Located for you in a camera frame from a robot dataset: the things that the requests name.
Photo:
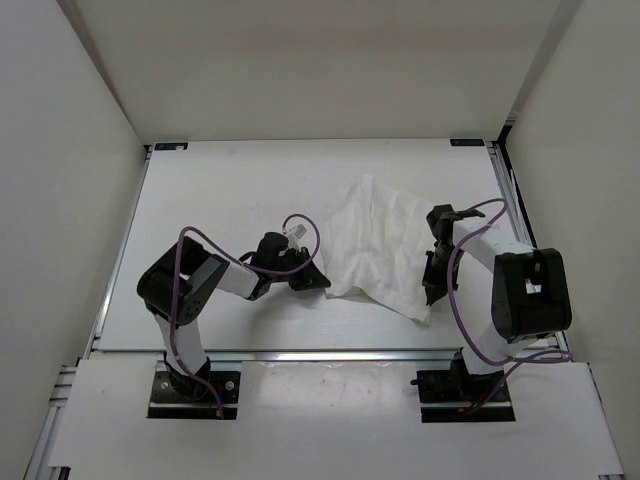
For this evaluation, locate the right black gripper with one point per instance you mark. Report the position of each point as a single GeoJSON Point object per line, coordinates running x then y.
{"type": "Point", "coordinates": [435, 286]}

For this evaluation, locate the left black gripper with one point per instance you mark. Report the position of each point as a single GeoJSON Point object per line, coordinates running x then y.
{"type": "Point", "coordinates": [309, 277]}

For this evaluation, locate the white skirt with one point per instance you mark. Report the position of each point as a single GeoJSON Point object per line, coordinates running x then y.
{"type": "Point", "coordinates": [375, 243]}

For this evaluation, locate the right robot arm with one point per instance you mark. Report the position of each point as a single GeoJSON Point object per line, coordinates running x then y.
{"type": "Point", "coordinates": [529, 293]}

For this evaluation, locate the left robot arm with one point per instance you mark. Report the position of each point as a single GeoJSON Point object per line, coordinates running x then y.
{"type": "Point", "coordinates": [176, 288]}

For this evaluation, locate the front white cover board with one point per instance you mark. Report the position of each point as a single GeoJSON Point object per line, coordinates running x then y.
{"type": "Point", "coordinates": [319, 421]}

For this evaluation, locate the right blue table label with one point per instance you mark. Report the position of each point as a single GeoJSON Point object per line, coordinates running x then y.
{"type": "Point", "coordinates": [466, 142]}

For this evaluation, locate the blue table label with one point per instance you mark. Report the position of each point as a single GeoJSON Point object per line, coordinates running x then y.
{"type": "Point", "coordinates": [466, 142]}
{"type": "Point", "coordinates": [171, 146]}

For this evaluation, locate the left blue table label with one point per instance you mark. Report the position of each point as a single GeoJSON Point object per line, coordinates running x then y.
{"type": "Point", "coordinates": [171, 146]}

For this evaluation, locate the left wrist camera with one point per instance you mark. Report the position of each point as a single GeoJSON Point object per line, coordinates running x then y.
{"type": "Point", "coordinates": [297, 232]}

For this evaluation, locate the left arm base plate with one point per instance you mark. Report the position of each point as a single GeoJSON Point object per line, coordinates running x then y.
{"type": "Point", "coordinates": [175, 396]}

